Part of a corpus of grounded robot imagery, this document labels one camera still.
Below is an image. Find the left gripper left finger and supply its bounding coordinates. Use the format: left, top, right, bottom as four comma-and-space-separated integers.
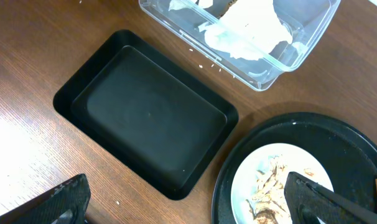
0, 174, 91, 224

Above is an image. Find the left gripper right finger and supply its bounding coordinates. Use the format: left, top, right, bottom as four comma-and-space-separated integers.
284, 172, 377, 224

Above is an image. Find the white napkin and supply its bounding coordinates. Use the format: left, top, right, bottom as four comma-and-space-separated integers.
198, 0, 293, 60

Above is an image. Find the clear plastic waste bin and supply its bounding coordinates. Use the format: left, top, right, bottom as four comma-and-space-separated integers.
138, 0, 340, 91

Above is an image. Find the food scraps pile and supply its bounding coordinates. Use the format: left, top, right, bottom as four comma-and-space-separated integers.
246, 155, 293, 224

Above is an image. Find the grey plate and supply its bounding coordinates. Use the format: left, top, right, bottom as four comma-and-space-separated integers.
231, 143, 333, 223

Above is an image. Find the round black serving tray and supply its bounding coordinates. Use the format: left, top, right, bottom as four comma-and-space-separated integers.
211, 112, 377, 224

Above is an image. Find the black rectangular tray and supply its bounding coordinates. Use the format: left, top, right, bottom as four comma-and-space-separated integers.
53, 30, 239, 200

